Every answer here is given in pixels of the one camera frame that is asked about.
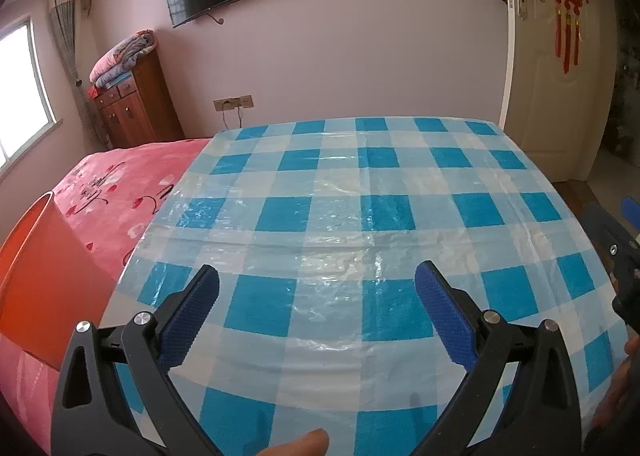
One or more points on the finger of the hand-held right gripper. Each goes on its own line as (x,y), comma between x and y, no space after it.
(631,210)
(600,228)

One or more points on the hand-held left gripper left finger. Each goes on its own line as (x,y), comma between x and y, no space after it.
(192,316)

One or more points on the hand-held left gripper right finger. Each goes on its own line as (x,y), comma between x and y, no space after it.
(445,316)

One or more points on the orange plastic bucket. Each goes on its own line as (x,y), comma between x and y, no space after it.
(55,286)

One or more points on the person's right hand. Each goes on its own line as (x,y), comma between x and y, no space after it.
(620,396)

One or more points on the person's left hand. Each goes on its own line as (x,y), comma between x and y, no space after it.
(300,443)

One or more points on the white door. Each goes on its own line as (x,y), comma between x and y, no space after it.
(555,100)

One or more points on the blue checked tablecloth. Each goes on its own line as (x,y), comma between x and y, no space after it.
(350,216)

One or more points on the pink printed bed blanket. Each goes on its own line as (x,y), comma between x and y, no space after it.
(115,196)

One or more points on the brown wooden cabinet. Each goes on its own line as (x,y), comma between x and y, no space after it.
(140,105)

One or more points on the folded pink blanket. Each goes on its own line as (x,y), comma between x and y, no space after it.
(105,69)

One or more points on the folded floral quilt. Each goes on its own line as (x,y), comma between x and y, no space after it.
(132,49)

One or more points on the window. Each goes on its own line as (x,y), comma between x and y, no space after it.
(22,95)

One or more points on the grey curtain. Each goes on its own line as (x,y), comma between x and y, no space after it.
(70,60)

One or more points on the wall power outlet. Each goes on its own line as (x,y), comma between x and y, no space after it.
(235,102)

